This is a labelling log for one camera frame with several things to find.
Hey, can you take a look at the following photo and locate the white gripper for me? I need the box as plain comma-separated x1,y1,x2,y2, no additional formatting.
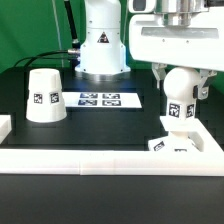
128,0,224,100

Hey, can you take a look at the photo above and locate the white lamp bulb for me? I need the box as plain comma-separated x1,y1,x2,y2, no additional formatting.
164,67,200,120

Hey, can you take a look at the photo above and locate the white lamp base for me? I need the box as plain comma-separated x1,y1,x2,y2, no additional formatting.
147,115,202,153

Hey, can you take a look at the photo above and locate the white lamp shade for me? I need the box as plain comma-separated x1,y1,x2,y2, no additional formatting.
26,68,67,123

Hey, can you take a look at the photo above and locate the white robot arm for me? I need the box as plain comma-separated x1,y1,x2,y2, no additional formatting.
79,0,224,99

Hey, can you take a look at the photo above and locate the white marker sheet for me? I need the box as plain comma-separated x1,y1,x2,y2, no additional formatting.
62,92,141,108

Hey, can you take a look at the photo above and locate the white fence frame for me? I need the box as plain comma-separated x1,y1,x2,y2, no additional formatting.
0,114,224,177

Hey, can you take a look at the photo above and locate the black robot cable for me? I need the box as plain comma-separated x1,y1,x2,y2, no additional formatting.
13,49,82,69

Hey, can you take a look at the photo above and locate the black cable conduit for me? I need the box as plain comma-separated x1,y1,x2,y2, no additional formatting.
63,0,81,48

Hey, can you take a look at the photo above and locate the thin grey cable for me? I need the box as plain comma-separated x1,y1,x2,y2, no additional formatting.
51,0,64,69

